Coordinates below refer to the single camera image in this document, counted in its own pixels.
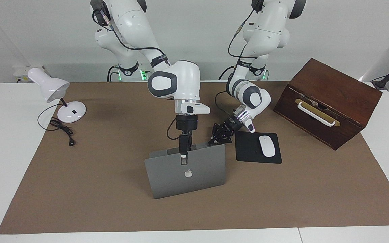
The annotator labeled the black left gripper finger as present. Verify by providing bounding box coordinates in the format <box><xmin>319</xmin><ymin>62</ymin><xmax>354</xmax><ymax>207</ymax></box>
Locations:
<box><xmin>209</xmin><ymin>123</ymin><xmax>225</xmax><ymax>145</ymax></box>
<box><xmin>215</xmin><ymin>132</ymin><xmax>233</xmax><ymax>145</ymax></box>

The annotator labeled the grey Apple laptop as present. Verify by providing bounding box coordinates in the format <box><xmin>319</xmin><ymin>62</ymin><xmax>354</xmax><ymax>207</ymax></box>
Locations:
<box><xmin>144</xmin><ymin>142</ymin><xmax>227</xmax><ymax>199</ymax></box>

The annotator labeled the black mouse pad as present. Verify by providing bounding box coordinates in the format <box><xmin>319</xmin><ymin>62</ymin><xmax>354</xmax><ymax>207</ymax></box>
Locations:
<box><xmin>235</xmin><ymin>131</ymin><xmax>282</xmax><ymax>164</ymax></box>

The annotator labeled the white computer mouse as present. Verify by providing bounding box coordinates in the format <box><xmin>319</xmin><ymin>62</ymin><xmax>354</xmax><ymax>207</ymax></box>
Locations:
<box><xmin>259</xmin><ymin>135</ymin><xmax>276</xmax><ymax>158</ymax></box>

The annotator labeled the brown table mat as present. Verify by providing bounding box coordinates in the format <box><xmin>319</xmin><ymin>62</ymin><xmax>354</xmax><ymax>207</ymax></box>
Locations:
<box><xmin>0</xmin><ymin>81</ymin><xmax>389</xmax><ymax>234</ymax></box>

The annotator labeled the dark brown wooden box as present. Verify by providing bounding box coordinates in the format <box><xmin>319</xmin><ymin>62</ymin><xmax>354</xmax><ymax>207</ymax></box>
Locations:
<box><xmin>273</xmin><ymin>58</ymin><xmax>383</xmax><ymax>151</ymax></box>

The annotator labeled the white desk lamp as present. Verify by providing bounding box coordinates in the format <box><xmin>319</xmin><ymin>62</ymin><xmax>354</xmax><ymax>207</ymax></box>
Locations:
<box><xmin>27</xmin><ymin>67</ymin><xmax>87</xmax><ymax>124</ymax></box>

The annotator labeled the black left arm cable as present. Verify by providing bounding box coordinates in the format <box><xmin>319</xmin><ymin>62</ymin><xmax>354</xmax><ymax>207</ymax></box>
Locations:
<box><xmin>215</xmin><ymin>8</ymin><xmax>259</xmax><ymax>118</ymax></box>

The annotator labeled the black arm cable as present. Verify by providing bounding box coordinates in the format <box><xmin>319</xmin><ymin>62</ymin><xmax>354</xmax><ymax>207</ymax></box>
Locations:
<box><xmin>93</xmin><ymin>7</ymin><xmax>181</xmax><ymax>140</ymax></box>
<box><xmin>215</xmin><ymin>8</ymin><xmax>259</xmax><ymax>118</ymax></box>

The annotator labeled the white box handle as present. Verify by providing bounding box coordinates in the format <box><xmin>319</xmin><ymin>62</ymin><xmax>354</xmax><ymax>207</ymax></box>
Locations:
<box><xmin>297</xmin><ymin>101</ymin><xmax>336</xmax><ymax>127</ymax></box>

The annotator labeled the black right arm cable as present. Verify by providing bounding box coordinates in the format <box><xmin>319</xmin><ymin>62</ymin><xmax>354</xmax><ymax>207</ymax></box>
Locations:
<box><xmin>93</xmin><ymin>7</ymin><xmax>181</xmax><ymax>140</ymax></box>

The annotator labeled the brass handle backplate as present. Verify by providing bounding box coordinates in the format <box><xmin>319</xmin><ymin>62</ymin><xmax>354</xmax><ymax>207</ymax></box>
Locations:
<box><xmin>295</xmin><ymin>98</ymin><xmax>341</xmax><ymax>127</ymax></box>

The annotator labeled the thin black lamp cable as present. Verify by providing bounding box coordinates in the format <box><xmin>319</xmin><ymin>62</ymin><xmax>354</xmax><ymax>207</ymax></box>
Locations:
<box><xmin>37</xmin><ymin>103</ymin><xmax>77</xmax><ymax>147</ymax></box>

